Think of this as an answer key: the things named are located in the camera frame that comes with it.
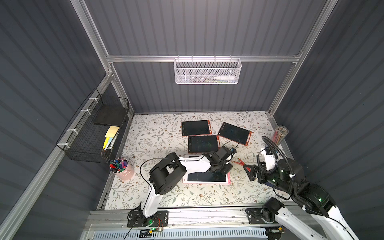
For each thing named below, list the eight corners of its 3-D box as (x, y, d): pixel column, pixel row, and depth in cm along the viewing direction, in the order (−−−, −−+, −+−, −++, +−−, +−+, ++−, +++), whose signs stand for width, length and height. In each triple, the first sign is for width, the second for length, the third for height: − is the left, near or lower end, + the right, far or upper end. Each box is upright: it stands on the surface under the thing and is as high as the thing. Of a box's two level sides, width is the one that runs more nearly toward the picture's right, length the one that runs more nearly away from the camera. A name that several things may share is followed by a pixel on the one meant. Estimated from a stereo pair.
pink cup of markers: (117, 180, 88) (107, 171, 77) (122, 167, 93) (112, 157, 83) (133, 180, 88) (124, 171, 77) (136, 167, 93) (128, 157, 83)
